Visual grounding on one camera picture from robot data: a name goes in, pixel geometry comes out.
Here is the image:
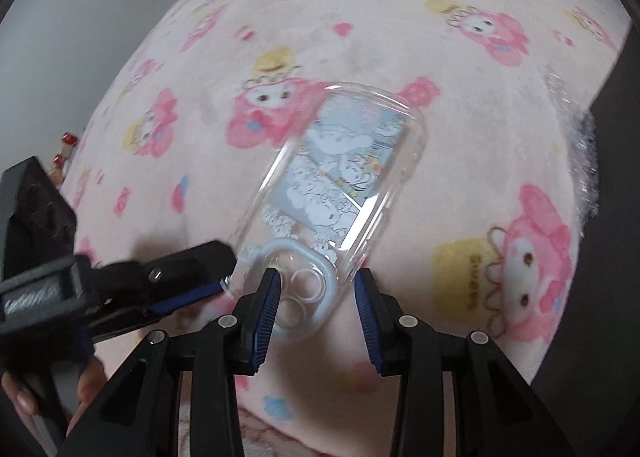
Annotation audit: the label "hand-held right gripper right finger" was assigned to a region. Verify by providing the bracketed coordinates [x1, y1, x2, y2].
[352, 268, 566, 457]

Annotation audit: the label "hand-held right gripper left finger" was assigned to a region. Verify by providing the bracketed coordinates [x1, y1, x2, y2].
[57, 267, 282, 457]

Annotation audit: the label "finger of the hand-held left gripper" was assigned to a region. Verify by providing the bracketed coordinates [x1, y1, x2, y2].
[94, 281, 227, 344]
[91, 239, 237, 309]

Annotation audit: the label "red white small toy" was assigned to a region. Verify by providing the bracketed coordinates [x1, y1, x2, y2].
[50, 131, 79, 184]

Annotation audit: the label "person's left hand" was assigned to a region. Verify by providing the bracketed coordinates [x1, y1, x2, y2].
[0, 354, 108, 433]

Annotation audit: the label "clear bubble wrap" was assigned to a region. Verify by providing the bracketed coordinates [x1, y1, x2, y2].
[542, 64, 601, 238]

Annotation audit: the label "clear cartoon phone case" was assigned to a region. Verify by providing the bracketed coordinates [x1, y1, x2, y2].
[225, 80, 428, 340]

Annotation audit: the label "pink printed blanket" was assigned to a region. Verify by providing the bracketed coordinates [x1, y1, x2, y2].
[60, 0, 633, 457]

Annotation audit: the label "black cardboard box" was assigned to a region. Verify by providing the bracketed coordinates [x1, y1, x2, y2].
[530, 20, 640, 383]

